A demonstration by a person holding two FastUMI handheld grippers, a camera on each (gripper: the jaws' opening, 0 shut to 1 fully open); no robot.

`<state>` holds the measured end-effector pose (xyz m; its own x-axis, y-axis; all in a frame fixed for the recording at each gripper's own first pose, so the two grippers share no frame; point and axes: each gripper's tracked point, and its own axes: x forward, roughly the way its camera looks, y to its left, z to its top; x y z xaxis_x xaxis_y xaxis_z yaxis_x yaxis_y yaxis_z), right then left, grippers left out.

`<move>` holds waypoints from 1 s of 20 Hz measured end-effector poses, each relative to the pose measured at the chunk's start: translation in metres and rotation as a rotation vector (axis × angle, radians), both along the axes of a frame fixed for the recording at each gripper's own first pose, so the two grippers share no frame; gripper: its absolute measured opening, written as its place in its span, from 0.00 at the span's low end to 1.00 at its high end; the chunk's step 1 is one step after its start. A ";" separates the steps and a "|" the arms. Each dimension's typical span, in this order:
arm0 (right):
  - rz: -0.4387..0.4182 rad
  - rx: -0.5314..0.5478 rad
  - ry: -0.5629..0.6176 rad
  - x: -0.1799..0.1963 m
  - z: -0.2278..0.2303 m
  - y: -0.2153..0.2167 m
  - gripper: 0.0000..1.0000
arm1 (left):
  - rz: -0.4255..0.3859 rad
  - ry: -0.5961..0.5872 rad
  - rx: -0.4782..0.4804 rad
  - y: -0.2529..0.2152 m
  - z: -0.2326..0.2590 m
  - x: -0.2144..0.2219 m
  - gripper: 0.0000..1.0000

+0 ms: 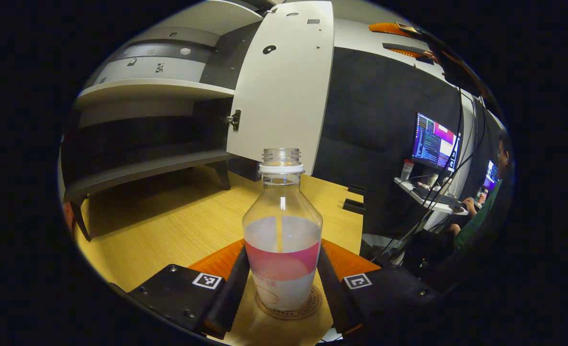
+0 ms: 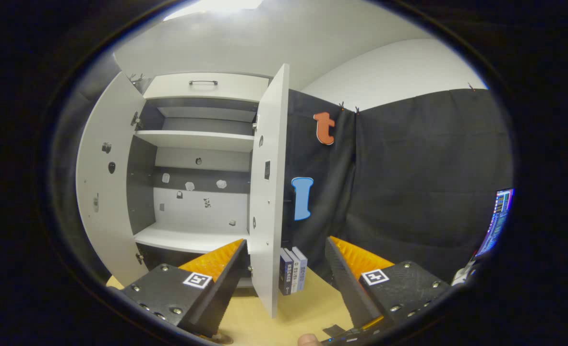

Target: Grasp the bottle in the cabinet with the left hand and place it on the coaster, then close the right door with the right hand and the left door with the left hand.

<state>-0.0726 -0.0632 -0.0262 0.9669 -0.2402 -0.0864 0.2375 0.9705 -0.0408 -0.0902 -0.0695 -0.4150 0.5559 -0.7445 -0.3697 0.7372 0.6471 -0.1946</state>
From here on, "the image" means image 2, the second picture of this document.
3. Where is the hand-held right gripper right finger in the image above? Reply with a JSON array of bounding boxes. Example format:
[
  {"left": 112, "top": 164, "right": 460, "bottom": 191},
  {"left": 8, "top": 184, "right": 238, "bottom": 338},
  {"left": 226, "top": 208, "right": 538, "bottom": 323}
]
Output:
[{"left": 325, "top": 236, "right": 452, "bottom": 333}]

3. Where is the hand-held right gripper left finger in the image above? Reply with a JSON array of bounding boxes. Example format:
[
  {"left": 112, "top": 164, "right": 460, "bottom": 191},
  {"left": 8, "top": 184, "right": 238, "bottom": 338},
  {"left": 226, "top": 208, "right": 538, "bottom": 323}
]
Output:
[{"left": 121, "top": 239, "right": 249, "bottom": 338}]

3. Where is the round coaster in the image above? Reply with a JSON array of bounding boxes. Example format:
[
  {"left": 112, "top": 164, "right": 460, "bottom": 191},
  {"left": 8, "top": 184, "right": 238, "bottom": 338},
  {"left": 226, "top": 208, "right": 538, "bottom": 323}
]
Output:
[{"left": 202, "top": 333, "right": 234, "bottom": 346}]

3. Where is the white cabinet door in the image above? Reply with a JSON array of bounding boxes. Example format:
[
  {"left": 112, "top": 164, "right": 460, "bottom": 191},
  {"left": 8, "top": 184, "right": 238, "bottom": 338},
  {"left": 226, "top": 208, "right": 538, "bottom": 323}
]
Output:
[
  {"left": 76, "top": 72, "right": 146, "bottom": 286},
  {"left": 248, "top": 63, "right": 290, "bottom": 319}
]

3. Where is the white cabinet shelf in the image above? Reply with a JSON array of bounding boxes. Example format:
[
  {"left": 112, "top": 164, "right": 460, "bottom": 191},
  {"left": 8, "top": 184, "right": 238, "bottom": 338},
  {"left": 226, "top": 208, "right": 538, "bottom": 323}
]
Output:
[
  {"left": 135, "top": 130, "right": 255, "bottom": 153},
  {"left": 134, "top": 222, "right": 251, "bottom": 254}
]

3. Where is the white and grey cabinet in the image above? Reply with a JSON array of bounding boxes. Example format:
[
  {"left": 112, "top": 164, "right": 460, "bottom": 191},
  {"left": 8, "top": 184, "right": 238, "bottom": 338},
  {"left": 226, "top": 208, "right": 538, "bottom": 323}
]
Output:
[{"left": 126, "top": 72, "right": 271, "bottom": 289}]

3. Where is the white cabinet drawer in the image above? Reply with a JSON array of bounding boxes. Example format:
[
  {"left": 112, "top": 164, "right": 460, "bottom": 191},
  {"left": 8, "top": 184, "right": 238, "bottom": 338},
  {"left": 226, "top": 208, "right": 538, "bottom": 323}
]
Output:
[{"left": 143, "top": 73, "right": 270, "bottom": 102}]

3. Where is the light blue book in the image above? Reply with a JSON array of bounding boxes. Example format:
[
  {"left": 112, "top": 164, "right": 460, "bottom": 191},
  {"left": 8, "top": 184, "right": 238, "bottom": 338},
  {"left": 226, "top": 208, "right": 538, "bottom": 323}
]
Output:
[{"left": 292, "top": 247, "right": 308, "bottom": 292}]

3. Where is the white book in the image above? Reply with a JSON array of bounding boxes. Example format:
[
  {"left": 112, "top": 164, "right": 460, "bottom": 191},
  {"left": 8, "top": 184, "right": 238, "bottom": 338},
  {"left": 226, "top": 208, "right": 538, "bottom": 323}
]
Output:
[{"left": 286, "top": 248, "right": 301, "bottom": 294}]

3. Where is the dark blue book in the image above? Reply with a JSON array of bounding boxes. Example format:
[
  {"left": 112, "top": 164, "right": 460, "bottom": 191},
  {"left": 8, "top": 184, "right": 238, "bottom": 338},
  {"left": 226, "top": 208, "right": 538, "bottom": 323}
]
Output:
[{"left": 279, "top": 248, "right": 294, "bottom": 296}]

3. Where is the small white object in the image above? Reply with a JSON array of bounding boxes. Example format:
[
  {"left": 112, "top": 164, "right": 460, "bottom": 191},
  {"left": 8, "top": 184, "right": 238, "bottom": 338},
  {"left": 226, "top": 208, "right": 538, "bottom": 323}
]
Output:
[{"left": 452, "top": 262, "right": 479, "bottom": 287}]

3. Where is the lit computer screen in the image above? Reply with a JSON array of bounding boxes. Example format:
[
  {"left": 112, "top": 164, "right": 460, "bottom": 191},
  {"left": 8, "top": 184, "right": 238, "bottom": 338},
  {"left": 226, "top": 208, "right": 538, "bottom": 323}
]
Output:
[{"left": 475, "top": 188, "right": 514, "bottom": 259}]

